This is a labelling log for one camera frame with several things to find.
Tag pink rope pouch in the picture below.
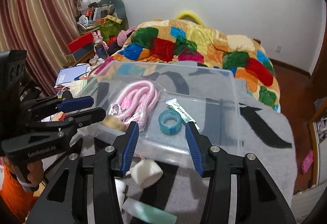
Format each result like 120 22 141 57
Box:
107 80 160 131

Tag small brown patterned item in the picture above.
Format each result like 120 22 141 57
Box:
101 115 126 132

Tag pink croc shoe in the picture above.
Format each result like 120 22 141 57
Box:
301 150 314 174

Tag striped pink curtain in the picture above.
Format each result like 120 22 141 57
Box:
1 0 80 96

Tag dark green chair back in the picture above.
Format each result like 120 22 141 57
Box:
99 0 129 29

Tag blue white booklet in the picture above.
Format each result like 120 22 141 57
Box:
55 64 87 86

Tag blue tape roll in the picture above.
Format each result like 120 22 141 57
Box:
158 109 182 136

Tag colourful patchwork quilt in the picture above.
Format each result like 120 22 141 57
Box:
111 20 280 111

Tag white radiator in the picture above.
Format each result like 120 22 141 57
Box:
291 180 326 223

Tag white pill bottle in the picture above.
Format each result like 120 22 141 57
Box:
115 179 127 211

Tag clear plastic storage bin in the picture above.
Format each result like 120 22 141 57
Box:
78 61 242 168

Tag green box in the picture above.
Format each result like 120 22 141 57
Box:
99 20 124 42

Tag red box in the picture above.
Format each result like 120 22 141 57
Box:
68 32 94 53

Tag white gauze tape roll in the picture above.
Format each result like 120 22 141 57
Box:
130 159 163 189

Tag white ointment tube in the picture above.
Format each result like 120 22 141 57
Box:
165 98 199 129

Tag mint green bottle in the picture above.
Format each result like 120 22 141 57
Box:
122 197 177 224

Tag person's left hand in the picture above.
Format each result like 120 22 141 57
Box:
1 156 44 186

